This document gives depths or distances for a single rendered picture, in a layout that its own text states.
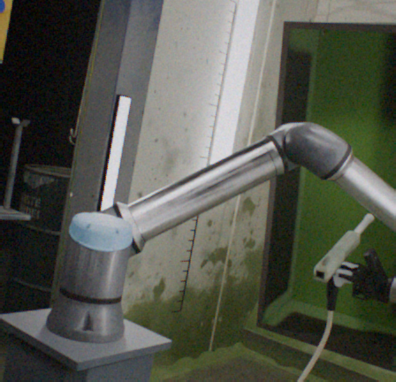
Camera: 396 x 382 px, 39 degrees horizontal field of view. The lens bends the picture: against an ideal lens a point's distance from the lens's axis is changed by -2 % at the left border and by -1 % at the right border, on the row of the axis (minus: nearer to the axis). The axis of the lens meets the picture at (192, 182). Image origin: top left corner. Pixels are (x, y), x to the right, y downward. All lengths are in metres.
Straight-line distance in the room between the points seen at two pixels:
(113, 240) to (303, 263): 1.42
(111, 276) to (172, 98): 1.29
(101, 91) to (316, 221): 1.06
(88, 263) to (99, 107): 1.07
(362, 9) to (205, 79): 1.13
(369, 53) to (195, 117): 0.80
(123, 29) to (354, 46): 0.92
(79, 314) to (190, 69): 1.48
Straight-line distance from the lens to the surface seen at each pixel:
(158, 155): 2.45
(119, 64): 2.25
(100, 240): 1.31
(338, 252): 1.89
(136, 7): 2.31
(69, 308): 1.36
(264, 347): 3.32
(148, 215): 1.50
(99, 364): 1.28
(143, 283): 2.56
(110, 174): 2.24
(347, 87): 2.41
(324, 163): 1.46
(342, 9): 3.43
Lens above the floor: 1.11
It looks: 3 degrees down
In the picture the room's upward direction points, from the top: 10 degrees clockwise
